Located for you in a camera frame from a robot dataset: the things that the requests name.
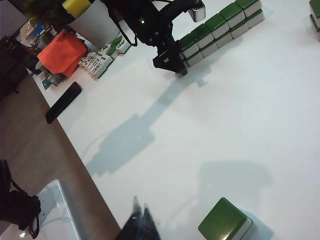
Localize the orange cloth bag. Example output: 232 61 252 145
36 29 88 76

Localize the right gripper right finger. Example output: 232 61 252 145
142 203 161 240

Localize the yellow block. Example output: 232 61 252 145
61 0 92 19

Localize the black bag red strap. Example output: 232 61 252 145
0 158 42 240

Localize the blue box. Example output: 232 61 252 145
31 21 52 38

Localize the green leafy plant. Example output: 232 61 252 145
23 0 76 26

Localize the face-up mahjong tile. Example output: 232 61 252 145
96 53 115 68
99 41 118 57
77 56 97 70
86 51 100 62
87 61 108 79
113 34 132 55

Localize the white round planter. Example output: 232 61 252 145
68 0 121 49

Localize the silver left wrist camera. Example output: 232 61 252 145
188 0 207 23

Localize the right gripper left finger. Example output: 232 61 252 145
119 195 144 240

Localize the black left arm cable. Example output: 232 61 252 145
113 13 139 48

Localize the teal card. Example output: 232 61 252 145
41 73 67 90

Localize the green-backed white mahjong tile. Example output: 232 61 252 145
197 196 254 240
189 22 215 50
184 48 204 68
309 13 320 43
178 33 201 60
204 12 230 40
218 2 246 29
234 0 263 18
246 8 266 29
214 30 234 49
229 19 250 40
199 39 218 58
308 0 320 18

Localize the black phone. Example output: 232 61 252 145
44 81 83 125

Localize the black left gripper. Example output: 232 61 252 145
143 23 189 77

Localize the white glossy tray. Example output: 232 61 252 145
0 178 88 240

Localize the black chair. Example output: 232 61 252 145
0 34 28 95

